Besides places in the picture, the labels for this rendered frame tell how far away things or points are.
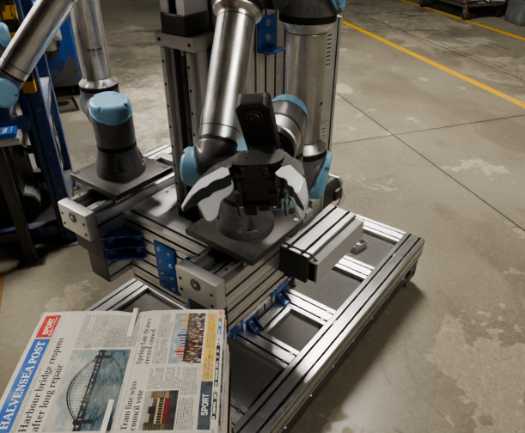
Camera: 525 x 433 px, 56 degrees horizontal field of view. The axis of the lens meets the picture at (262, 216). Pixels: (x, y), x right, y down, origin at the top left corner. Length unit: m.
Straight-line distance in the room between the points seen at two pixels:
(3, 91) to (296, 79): 0.75
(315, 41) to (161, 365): 0.68
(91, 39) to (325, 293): 1.23
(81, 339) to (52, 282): 1.54
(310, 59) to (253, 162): 0.43
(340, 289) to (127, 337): 1.19
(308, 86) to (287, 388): 0.98
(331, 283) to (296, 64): 1.19
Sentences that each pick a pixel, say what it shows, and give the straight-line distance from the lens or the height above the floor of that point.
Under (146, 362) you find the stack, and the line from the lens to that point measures 0.96.
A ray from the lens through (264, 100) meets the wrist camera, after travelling 0.65.
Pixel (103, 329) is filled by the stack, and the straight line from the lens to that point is 1.04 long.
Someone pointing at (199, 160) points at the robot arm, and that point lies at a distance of 0.89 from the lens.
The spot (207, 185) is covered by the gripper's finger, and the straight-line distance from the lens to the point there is 0.63.
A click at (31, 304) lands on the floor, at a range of 2.47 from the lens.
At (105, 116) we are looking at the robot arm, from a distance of 1.48.
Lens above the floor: 1.55
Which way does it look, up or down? 33 degrees down
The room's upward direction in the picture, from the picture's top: straight up
